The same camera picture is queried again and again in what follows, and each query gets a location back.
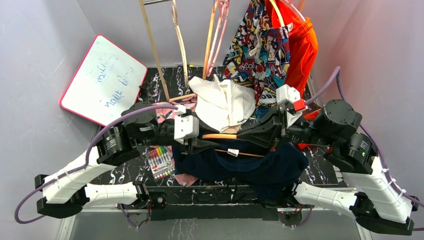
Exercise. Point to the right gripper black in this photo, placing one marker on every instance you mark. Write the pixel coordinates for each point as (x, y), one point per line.
(264, 130)

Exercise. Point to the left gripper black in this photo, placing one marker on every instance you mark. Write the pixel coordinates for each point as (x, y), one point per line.
(197, 145)

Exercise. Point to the orange hanger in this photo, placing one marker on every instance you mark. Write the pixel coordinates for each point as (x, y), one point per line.
(226, 136)

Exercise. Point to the navy blue shorts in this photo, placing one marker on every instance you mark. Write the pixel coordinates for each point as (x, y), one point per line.
(266, 172)

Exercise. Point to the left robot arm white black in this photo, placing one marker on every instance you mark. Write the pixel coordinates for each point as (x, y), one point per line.
(68, 191)

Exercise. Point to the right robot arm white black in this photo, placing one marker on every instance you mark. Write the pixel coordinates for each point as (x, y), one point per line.
(377, 207)

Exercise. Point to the pink patterned shorts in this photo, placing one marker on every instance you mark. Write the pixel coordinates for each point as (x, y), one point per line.
(189, 101)

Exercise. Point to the white shorts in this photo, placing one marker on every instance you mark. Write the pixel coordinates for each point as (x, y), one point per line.
(222, 104)

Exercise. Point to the comic print shorts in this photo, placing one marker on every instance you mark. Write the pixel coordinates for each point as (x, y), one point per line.
(259, 53)

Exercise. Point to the orange shorts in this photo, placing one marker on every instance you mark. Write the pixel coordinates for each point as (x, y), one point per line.
(302, 41)

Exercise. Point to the yellow hanger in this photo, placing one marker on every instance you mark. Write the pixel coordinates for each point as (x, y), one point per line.
(278, 13)

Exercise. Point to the pink hanger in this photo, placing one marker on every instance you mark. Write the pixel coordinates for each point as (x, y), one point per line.
(216, 30)

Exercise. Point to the beige wooden hanger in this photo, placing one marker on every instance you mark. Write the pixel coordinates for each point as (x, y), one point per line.
(174, 14)

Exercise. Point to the colour marker pack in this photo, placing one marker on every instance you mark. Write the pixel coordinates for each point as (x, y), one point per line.
(160, 162)

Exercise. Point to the red plastic bin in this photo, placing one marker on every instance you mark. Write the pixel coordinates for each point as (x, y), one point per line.
(310, 116)

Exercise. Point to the pink framed whiteboard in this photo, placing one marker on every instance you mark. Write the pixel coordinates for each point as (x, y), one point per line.
(106, 83)

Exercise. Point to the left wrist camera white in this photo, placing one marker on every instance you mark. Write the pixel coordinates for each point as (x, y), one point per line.
(186, 125)

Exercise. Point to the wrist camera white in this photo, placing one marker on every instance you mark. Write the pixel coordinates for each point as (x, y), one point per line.
(186, 125)
(288, 99)

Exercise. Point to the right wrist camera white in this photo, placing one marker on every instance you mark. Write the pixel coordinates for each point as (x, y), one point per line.
(288, 99)

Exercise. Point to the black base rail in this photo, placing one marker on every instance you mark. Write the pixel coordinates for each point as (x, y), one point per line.
(216, 202)

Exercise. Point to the wooden rack frame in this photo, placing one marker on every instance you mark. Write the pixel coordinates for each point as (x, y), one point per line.
(153, 45)

